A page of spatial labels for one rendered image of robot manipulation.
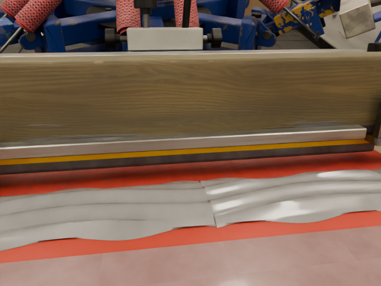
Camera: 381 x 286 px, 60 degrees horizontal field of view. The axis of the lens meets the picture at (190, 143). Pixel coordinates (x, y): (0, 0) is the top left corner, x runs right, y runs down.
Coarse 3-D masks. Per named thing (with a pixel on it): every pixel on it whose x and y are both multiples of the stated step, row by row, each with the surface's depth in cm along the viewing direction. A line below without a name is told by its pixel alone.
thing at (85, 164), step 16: (352, 144) 33; (368, 144) 34; (96, 160) 30; (112, 160) 30; (128, 160) 30; (144, 160) 30; (160, 160) 31; (176, 160) 31; (192, 160) 31; (208, 160) 32; (224, 160) 32
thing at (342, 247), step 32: (256, 160) 34; (288, 160) 34; (320, 160) 34; (352, 160) 34; (256, 224) 23; (288, 224) 23; (320, 224) 23; (352, 224) 23; (256, 256) 20; (288, 256) 20; (320, 256) 20; (352, 256) 20
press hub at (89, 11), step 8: (160, 0) 95; (168, 0) 96; (88, 8) 104; (96, 8) 104; (104, 8) 104; (112, 8) 105; (160, 8) 95; (168, 8) 96; (200, 8) 109; (168, 16) 98; (104, 24) 91; (112, 24) 92; (168, 24) 94; (200, 24) 95; (96, 40) 110; (104, 40) 110
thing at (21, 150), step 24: (0, 144) 26; (24, 144) 26; (48, 144) 26; (72, 144) 27; (96, 144) 27; (120, 144) 27; (144, 144) 27; (168, 144) 28; (192, 144) 28; (216, 144) 29; (240, 144) 29; (264, 144) 29
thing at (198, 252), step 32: (0, 192) 27; (32, 192) 27; (0, 256) 20; (32, 256) 20; (64, 256) 20; (96, 256) 20; (128, 256) 20; (160, 256) 20; (192, 256) 20; (224, 256) 20
